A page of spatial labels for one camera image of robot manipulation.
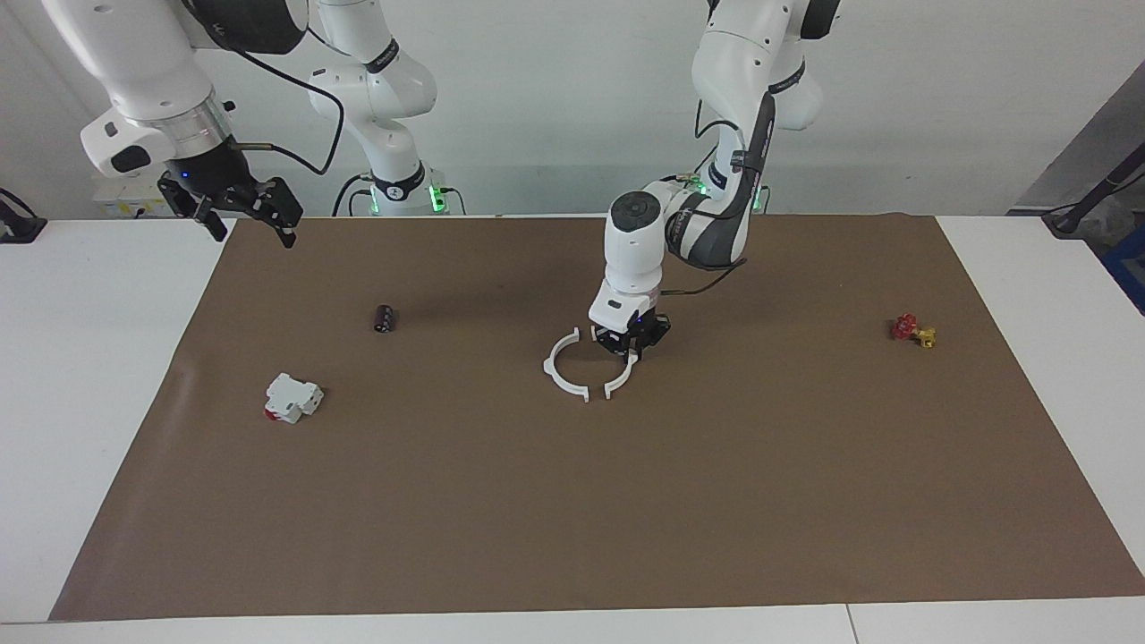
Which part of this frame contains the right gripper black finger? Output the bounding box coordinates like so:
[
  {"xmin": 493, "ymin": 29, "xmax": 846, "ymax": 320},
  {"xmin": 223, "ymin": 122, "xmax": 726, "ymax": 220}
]
[
  {"xmin": 157, "ymin": 174, "xmax": 229, "ymax": 242},
  {"xmin": 262, "ymin": 177, "xmax": 303, "ymax": 250}
]

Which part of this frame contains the white half-ring pipe clamp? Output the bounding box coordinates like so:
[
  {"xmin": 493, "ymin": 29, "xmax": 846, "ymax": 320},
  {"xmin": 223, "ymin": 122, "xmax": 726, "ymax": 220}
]
[
  {"xmin": 543, "ymin": 327, "xmax": 592, "ymax": 403},
  {"xmin": 604, "ymin": 349, "xmax": 640, "ymax": 401}
]

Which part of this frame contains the brown paper table mat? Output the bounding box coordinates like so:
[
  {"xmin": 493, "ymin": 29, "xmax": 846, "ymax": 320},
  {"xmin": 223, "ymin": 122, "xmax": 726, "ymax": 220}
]
[{"xmin": 49, "ymin": 213, "xmax": 1145, "ymax": 623}]

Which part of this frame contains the red yellow valve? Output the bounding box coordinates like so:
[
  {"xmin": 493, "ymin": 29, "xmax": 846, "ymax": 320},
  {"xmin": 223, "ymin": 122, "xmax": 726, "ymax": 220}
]
[{"xmin": 890, "ymin": 313, "xmax": 937, "ymax": 350}]

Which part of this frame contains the black tripod leg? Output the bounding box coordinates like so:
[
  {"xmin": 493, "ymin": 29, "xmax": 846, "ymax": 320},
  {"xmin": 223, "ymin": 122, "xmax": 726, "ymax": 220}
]
[{"xmin": 1042, "ymin": 143, "xmax": 1145, "ymax": 238}]

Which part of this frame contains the blue box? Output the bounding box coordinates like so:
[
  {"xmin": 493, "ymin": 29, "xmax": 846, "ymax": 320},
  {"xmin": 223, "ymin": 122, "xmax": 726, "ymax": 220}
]
[{"xmin": 1102, "ymin": 228, "xmax": 1145, "ymax": 316}]

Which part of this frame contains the black right base cable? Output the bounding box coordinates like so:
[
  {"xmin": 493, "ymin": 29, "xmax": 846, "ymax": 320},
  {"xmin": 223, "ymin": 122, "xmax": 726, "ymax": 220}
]
[{"xmin": 333, "ymin": 173, "xmax": 377, "ymax": 217}]

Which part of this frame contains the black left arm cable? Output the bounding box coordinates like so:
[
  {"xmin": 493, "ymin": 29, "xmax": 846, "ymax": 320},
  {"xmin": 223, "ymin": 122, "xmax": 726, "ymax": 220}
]
[{"xmin": 657, "ymin": 98, "xmax": 775, "ymax": 298}]

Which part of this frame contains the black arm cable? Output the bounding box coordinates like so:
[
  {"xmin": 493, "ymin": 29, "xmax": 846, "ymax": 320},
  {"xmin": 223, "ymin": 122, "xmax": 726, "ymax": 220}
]
[
  {"xmin": 224, "ymin": 45, "xmax": 346, "ymax": 176},
  {"xmin": 657, "ymin": 98, "xmax": 775, "ymax": 298}
]

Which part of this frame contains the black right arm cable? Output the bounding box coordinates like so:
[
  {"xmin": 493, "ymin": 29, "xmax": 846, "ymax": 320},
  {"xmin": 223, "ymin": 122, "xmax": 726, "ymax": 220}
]
[{"xmin": 224, "ymin": 45, "xmax": 346, "ymax": 176}]

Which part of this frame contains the black clamp mount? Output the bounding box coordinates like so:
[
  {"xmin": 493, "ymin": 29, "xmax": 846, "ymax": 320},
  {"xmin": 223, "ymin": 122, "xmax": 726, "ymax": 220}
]
[{"xmin": 0, "ymin": 188, "xmax": 47, "ymax": 244}]

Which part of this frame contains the white circuit breaker red switch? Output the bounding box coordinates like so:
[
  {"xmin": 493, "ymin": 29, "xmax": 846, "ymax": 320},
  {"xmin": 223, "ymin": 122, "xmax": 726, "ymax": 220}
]
[{"xmin": 264, "ymin": 372, "xmax": 325, "ymax": 425}]

